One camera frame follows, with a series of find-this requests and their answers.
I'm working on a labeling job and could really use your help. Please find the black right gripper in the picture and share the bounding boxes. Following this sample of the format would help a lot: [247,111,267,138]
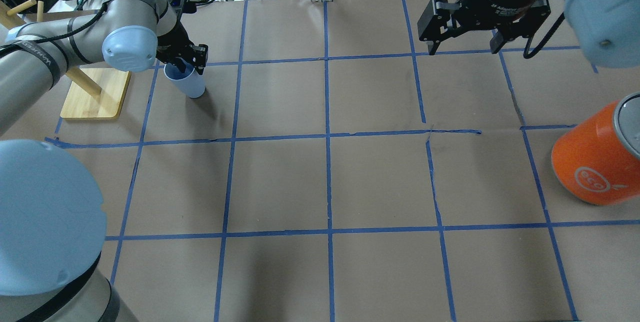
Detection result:
[417,0,551,56]

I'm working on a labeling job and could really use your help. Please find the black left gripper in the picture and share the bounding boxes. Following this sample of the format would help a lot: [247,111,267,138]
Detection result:
[156,22,209,75]

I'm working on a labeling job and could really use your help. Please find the light blue plastic cup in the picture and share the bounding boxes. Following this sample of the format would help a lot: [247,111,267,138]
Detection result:
[163,63,206,98]

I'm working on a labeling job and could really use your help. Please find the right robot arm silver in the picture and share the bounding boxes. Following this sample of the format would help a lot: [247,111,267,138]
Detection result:
[417,0,640,68]

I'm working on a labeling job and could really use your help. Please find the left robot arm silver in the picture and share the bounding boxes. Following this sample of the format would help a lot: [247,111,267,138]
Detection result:
[1,0,208,322]

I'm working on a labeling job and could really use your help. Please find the wooden cup rack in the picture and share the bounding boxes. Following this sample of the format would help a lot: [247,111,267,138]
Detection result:
[1,0,156,131]

